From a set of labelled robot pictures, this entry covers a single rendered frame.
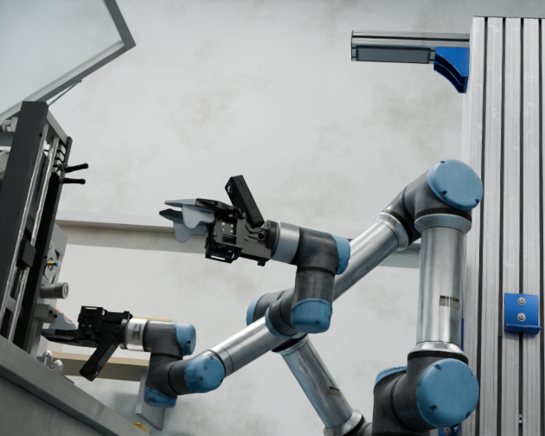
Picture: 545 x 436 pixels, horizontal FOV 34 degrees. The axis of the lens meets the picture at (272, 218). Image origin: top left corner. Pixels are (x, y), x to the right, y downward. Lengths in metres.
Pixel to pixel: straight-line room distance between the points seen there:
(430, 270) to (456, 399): 0.26
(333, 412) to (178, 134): 3.46
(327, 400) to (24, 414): 1.03
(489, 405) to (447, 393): 0.33
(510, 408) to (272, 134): 3.69
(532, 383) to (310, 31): 4.11
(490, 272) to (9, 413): 1.13
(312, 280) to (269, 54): 4.20
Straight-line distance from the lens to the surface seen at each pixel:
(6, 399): 1.42
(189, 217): 1.59
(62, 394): 1.54
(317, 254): 1.65
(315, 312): 1.62
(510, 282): 2.07
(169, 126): 5.59
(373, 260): 1.85
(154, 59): 5.88
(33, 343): 2.03
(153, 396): 1.99
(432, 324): 1.72
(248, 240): 1.63
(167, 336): 2.01
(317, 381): 2.30
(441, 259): 1.76
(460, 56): 2.42
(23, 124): 1.79
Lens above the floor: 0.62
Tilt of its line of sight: 22 degrees up
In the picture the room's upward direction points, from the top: 7 degrees clockwise
